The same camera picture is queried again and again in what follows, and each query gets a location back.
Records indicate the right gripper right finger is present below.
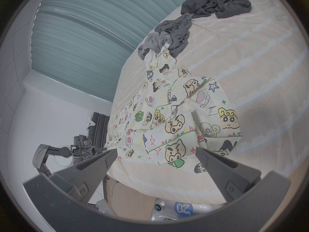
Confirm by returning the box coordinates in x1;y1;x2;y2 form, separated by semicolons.
195;146;262;203

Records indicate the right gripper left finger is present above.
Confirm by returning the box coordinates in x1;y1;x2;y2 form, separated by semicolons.
49;149;119;203

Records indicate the white printed pyjama top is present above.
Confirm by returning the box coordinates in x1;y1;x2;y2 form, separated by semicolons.
105;48;243;174

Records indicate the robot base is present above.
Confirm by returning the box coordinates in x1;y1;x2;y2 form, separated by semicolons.
95;197;228;224

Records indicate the bed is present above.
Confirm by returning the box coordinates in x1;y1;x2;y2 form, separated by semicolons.
104;0;308;206

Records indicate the pile of clothes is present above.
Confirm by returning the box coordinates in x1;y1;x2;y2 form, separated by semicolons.
138;13;193;62

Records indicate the blue-green curtain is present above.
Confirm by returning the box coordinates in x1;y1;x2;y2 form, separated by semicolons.
30;7;138;103
37;0;201;50

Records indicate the black garment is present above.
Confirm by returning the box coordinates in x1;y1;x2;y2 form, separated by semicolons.
181;0;252;19

